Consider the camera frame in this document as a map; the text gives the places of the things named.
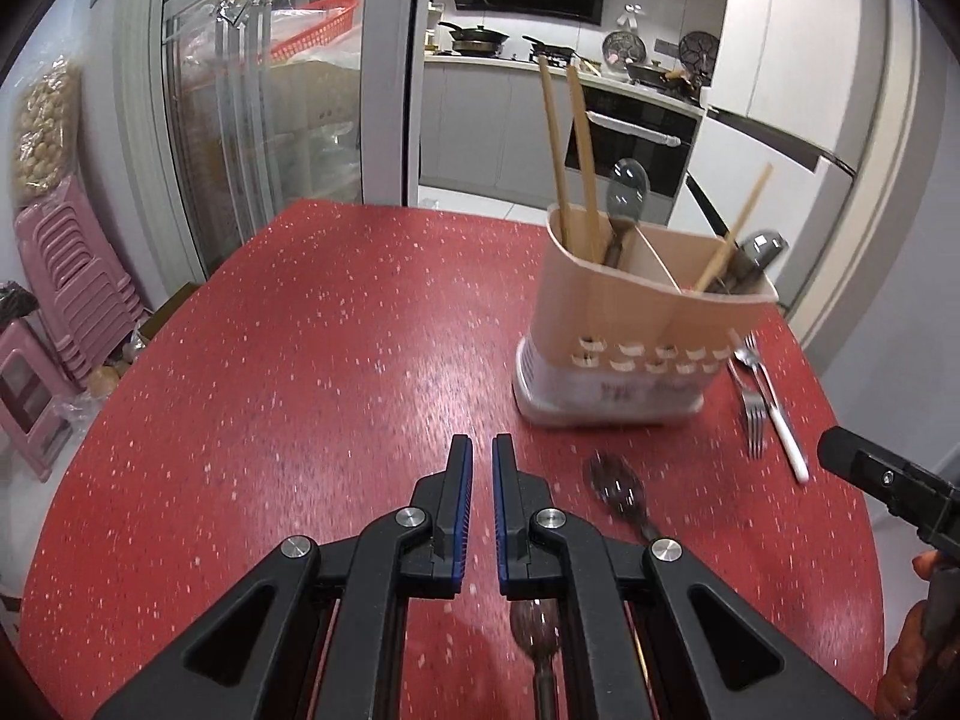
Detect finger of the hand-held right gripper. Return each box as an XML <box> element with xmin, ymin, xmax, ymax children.
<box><xmin>816</xmin><ymin>426</ymin><xmax>960</xmax><ymax>541</ymax></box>

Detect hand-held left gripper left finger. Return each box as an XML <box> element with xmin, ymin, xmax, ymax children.
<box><xmin>94</xmin><ymin>433</ymin><xmax>475</xmax><ymax>720</ymax></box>

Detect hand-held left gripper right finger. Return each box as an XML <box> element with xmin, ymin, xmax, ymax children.
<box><xmin>491</xmin><ymin>433</ymin><xmax>878</xmax><ymax>720</ymax></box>

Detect beige plastic cutlery holder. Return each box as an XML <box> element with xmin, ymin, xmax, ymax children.
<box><xmin>512</xmin><ymin>202</ymin><xmax>781</xmax><ymax>428</ymax></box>

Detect person's right hand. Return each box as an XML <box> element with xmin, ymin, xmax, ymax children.
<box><xmin>877</xmin><ymin>550</ymin><xmax>942</xmax><ymax>720</ymax></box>

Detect metal fork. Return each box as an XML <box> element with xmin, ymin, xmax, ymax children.
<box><xmin>733</xmin><ymin>330</ymin><xmax>767</xmax><ymax>391</ymax></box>
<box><xmin>726</xmin><ymin>358</ymin><xmax>770</xmax><ymax>460</ymax></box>

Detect open cardboard box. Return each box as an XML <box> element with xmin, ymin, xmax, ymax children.
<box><xmin>138</xmin><ymin>280</ymin><xmax>203</xmax><ymax>340</ymax></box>

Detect clear bag of potatoes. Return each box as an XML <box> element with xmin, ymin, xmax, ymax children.
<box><xmin>81</xmin><ymin>328</ymin><xmax>152</xmax><ymax>407</ymax></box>

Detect grey lower kitchen cabinets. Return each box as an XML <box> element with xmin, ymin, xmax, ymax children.
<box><xmin>418</xmin><ymin>60</ymin><xmax>572</xmax><ymax>205</ymax></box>

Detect white refrigerator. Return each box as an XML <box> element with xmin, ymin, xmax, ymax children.
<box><xmin>694</xmin><ymin>0</ymin><xmax>865</xmax><ymax>316</ymax></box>

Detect black built-in oven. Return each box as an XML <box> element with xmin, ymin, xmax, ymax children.
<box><xmin>563</xmin><ymin>84</ymin><xmax>695</xmax><ymax>200</ymax></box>

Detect sliding glass door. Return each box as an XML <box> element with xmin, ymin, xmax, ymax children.
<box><xmin>146</xmin><ymin>0</ymin><xmax>425</xmax><ymax>283</ymax></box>

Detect single pink plastic stool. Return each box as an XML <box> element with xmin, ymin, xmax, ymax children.
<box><xmin>0</xmin><ymin>317</ymin><xmax>81</xmax><ymax>482</ymax></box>

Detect stack of pink stools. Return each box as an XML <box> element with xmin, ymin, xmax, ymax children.
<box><xmin>14</xmin><ymin>175</ymin><xmax>152</xmax><ymax>385</ymax></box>

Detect round metal steamer rack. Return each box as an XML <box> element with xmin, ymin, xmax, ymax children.
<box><xmin>679</xmin><ymin>29</ymin><xmax>719</xmax><ymax>69</ymax></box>
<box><xmin>601</xmin><ymin>29</ymin><xmax>647</xmax><ymax>65</ymax></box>

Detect black frying pan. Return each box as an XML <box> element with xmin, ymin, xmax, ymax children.
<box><xmin>522</xmin><ymin>34</ymin><xmax>579</xmax><ymax>62</ymax></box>

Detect black wok with lid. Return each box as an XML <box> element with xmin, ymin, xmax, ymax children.
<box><xmin>436</xmin><ymin>20</ymin><xmax>510</xmax><ymax>54</ymax></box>

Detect black plastic bag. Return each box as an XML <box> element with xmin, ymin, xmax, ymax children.
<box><xmin>0</xmin><ymin>280</ymin><xmax>40</xmax><ymax>325</ymax></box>

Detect red plastic basket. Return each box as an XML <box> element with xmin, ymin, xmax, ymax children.
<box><xmin>268</xmin><ymin>0</ymin><xmax>358</xmax><ymax>65</ymax></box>

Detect clear bag of round nuts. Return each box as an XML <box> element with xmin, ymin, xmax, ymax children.
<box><xmin>10</xmin><ymin>62</ymin><xmax>83</xmax><ymax>205</ymax></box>

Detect white handled knife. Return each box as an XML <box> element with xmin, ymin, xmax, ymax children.
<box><xmin>739</xmin><ymin>349</ymin><xmax>812</xmax><ymax>485</ymax></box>

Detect dark wok with wooden handle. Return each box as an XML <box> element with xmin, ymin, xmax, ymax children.
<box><xmin>625</xmin><ymin>59</ymin><xmax>700</xmax><ymax>92</ymax></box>

